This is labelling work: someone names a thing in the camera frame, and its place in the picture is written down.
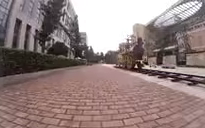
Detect distant trees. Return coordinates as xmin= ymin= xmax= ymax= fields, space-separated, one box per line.
xmin=73 ymin=46 xmax=120 ymax=65

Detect old steam locomotive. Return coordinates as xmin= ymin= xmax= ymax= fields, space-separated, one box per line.
xmin=115 ymin=36 xmax=146 ymax=70

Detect distant pale building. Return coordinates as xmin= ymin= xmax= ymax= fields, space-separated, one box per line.
xmin=79 ymin=31 xmax=89 ymax=48

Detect red brick path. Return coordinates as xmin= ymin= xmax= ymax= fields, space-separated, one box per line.
xmin=0 ymin=63 xmax=205 ymax=128

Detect tall tree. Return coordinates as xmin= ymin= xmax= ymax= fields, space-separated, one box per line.
xmin=38 ymin=0 xmax=66 ymax=54

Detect railway track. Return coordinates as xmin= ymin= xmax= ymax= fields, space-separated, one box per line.
xmin=113 ymin=65 xmax=205 ymax=87

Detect green hedge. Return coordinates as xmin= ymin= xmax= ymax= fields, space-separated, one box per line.
xmin=0 ymin=45 xmax=88 ymax=80

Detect pale paved strip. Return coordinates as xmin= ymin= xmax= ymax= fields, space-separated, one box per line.
xmin=103 ymin=63 xmax=205 ymax=103

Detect glass roofed building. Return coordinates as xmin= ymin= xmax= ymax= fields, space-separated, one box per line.
xmin=132 ymin=0 xmax=205 ymax=69

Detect grey stone building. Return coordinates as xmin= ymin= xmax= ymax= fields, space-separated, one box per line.
xmin=0 ymin=0 xmax=80 ymax=60

